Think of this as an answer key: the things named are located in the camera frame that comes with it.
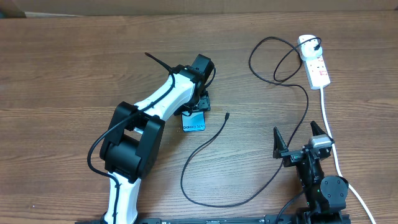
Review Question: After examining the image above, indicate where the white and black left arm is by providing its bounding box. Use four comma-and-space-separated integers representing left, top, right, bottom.
99, 54, 215, 223

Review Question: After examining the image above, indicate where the dark Samsung Galaxy smartphone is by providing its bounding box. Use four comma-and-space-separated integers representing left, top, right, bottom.
182, 111, 205, 133

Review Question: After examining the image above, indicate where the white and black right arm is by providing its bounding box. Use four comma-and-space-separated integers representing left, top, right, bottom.
273, 121, 351, 223

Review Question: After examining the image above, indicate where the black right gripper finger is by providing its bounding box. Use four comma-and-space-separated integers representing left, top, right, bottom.
310, 121, 326, 136
273, 127, 289, 159

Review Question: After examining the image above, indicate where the white power strip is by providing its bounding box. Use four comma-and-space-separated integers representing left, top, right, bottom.
304, 56, 331, 90

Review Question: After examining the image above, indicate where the white USB wall charger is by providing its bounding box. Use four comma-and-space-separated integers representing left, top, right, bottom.
297, 34, 323, 61

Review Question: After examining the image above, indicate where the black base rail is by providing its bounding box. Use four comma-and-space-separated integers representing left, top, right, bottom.
74, 213, 352, 224

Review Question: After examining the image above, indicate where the white power strip cord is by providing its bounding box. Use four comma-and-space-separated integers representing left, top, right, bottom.
319, 86, 377, 224

